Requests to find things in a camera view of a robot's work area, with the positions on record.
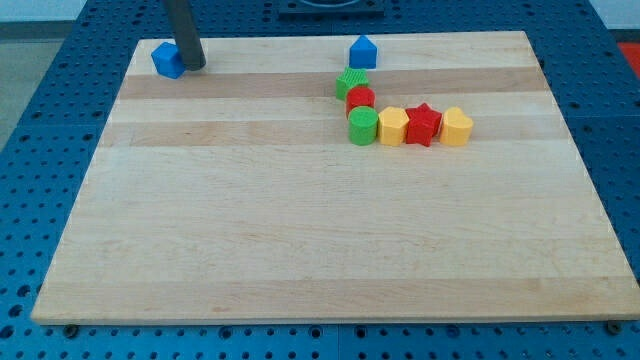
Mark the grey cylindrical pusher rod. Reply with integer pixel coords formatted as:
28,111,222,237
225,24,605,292
162,0,206,71

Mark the red cylinder block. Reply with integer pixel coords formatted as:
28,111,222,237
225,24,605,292
345,86,376,116

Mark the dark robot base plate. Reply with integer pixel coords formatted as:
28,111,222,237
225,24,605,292
274,0,385,19

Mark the blue cube block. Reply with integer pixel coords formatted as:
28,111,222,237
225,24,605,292
151,42,186,79

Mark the black bolt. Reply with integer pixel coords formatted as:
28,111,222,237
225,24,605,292
606,321,622,335
62,324,79,339

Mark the black bolt front left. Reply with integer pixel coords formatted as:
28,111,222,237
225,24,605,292
62,324,79,339

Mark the yellow heart block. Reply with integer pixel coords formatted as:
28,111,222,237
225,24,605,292
439,107,474,146

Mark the yellow pentagon block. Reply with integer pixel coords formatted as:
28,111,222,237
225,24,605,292
378,106,409,146

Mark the blue pentagon house block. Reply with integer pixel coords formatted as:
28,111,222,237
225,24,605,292
349,35,378,69

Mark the green cylinder block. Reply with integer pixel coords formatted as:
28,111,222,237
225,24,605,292
348,106,378,146

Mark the green star block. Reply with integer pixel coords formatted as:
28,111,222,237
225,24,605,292
335,67,369,101

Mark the red star block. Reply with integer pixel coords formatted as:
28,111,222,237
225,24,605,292
405,103,442,147

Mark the light wooden board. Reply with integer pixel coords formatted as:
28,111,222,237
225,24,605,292
31,31,639,325

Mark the black bolt front right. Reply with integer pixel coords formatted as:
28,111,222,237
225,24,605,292
606,321,622,335

